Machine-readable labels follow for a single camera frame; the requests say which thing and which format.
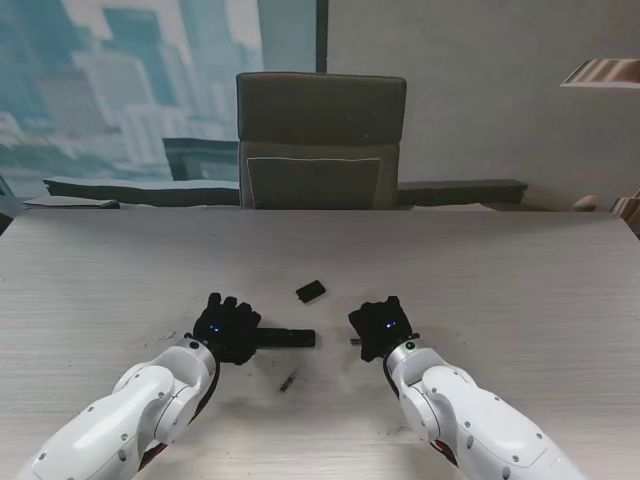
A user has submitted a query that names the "red black arm cable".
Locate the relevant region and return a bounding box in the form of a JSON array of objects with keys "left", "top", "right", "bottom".
[
  {"left": 138, "top": 369, "right": 222, "bottom": 471},
  {"left": 430, "top": 438, "right": 459, "bottom": 469}
]

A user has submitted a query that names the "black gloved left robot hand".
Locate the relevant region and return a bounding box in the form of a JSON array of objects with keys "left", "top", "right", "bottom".
[{"left": 192, "top": 292, "right": 263, "bottom": 366}]

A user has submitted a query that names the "dark grey paper stack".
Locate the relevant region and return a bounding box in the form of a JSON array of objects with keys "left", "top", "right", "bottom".
[{"left": 22, "top": 196, "right": 121, "bottom": 210}]

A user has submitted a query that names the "red black right arm cable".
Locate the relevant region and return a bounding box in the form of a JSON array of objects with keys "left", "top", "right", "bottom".
[{"left": 430, "top": 438, "right": 459, "bottom": 469}]

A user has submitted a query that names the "dark grey office chair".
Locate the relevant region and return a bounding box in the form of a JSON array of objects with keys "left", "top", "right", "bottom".
[{"left": 235, "top": 71, "right": 407, "bottom": 210}]

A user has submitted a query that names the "black battery cover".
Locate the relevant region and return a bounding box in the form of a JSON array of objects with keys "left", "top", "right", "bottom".
[{"left": 295, "top": 280, "right": 327, "bottom": 304}]

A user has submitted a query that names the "red black left arm cable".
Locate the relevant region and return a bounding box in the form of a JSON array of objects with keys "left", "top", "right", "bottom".
[{"left": 138, "top": 369, "right": 222, "bottom": 471}]

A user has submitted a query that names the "short dark low ledge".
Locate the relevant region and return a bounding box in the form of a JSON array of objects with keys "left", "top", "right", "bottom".
[{"left": 397, "top": 178, "right": 529, "bottom": 205}]

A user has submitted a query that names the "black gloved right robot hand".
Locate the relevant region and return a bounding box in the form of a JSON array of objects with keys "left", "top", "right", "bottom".
[{"left": 347, "top": 295, "right": 416, "bottom": 363}]

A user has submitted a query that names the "brown wooden wall shelf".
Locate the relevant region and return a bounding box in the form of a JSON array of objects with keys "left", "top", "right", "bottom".
[{"left": 559, "top": 58, "right": 640, "bottom": 89}]

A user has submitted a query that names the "black remote control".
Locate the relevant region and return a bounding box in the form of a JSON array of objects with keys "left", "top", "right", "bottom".
[{"left": 255, "top": 327, "right": 317, "bottom": 350}]

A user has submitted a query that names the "long dark low ledge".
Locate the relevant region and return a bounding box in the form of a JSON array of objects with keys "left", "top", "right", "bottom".
[{"left": 43, "top": 177, "right": 241, "bottom": 206}]

